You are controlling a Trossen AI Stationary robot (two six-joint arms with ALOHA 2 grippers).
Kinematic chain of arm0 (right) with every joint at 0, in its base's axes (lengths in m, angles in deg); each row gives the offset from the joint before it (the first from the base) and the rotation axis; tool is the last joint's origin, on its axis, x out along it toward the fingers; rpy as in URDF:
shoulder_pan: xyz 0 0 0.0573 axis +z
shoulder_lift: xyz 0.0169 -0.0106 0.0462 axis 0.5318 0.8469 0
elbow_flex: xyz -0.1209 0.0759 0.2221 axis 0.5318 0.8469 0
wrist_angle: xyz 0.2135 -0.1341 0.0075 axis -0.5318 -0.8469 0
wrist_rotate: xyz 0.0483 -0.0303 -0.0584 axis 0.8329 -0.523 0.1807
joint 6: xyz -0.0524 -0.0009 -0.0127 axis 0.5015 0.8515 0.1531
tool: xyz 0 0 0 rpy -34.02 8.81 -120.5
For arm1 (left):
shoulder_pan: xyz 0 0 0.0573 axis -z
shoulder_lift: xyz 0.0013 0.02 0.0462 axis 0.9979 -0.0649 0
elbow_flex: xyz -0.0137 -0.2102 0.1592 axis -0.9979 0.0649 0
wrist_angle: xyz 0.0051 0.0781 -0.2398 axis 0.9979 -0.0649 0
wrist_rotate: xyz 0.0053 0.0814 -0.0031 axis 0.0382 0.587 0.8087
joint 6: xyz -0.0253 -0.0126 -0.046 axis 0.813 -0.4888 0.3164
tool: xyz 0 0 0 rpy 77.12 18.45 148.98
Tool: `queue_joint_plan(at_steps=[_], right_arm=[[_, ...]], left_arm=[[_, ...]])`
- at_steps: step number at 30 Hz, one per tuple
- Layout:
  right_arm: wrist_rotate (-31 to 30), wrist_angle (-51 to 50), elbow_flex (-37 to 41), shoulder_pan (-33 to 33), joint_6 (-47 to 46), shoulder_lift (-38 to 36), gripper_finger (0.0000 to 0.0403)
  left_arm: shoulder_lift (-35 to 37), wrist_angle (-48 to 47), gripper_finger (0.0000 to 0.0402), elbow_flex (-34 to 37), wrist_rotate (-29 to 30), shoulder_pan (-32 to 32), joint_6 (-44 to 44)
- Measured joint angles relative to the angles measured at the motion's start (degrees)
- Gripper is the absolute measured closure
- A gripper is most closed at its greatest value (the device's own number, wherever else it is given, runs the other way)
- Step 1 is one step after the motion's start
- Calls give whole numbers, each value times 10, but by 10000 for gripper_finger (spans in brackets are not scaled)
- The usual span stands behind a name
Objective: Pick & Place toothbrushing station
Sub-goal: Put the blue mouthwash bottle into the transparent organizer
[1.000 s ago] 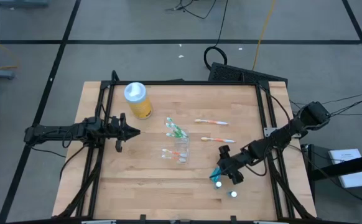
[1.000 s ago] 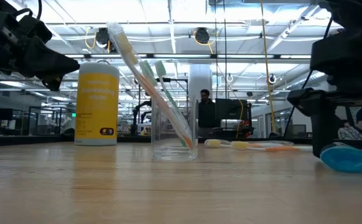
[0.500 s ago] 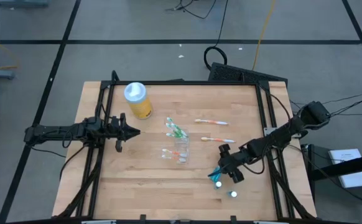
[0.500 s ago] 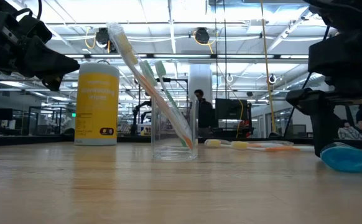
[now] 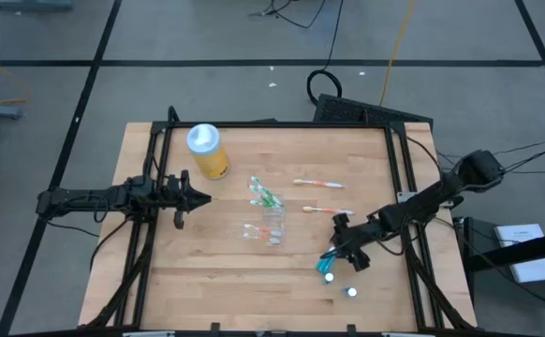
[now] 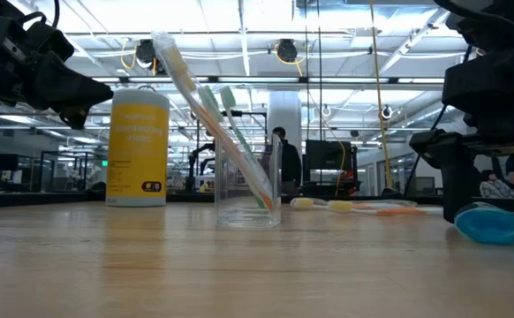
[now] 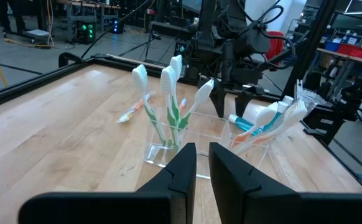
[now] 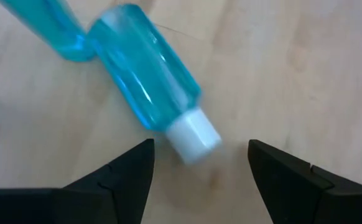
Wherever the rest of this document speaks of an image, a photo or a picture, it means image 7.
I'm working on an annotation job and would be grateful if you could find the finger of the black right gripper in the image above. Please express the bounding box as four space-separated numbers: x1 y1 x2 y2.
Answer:
210 81 229 119
234 91 257 118

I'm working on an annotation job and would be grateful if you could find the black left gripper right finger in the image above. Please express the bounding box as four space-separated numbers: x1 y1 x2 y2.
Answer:
208 142 362 224

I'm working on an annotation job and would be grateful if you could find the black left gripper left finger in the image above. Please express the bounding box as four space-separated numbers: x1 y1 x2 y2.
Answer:
18 142 198 224

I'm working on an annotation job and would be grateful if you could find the green white toothbrush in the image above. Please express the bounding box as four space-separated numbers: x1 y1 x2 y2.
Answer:
169 54 184 125
160 65 180 149
177 78 215 131
131 63 168 147

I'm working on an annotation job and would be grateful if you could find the teal toothpaste tube white cap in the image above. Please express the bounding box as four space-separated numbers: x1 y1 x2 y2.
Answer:
266 95 295 133
227 113 263 135

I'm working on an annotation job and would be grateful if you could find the red chair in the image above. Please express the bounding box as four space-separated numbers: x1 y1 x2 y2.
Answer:
265 30 286 62

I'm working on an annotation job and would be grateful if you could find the clear acrylic toothbrush holder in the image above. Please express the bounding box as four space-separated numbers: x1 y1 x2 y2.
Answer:
143 105 271 180

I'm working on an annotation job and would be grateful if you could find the clear plastic packaging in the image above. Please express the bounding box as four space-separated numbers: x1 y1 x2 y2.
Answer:
294 79 327 110

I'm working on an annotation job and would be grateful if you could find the blue storage bin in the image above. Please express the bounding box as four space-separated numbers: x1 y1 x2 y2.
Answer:
325 39 341 52

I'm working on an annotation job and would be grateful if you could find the wooden shelf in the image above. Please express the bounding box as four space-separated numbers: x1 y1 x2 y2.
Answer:
316 46 362 94

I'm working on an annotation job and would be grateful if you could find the black background robot gripper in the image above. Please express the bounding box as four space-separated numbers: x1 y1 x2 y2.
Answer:
339 70 362 122

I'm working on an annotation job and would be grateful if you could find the red storage bin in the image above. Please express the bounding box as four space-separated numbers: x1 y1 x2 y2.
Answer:
337 42 362 60

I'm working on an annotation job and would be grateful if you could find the device with blue lights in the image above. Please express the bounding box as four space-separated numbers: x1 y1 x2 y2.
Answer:
109 17 125 35

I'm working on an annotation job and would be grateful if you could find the computer with green lights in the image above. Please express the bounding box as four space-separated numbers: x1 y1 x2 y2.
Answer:
72 19 97 45

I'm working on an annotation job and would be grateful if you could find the grey floor box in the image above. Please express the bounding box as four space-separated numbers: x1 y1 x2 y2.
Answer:
25 28 50 40

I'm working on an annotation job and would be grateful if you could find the standing person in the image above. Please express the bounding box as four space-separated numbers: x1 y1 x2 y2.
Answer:
0 0 23 35

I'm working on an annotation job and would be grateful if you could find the black metal bracket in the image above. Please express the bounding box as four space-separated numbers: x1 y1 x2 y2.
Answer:
303 104 346 146

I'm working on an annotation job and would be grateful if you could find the black aluminium table frame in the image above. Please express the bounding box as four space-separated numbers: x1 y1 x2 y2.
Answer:
0 0 362 190

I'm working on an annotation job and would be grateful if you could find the yellow floor cable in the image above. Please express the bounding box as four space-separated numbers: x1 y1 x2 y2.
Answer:
3 0 56 50

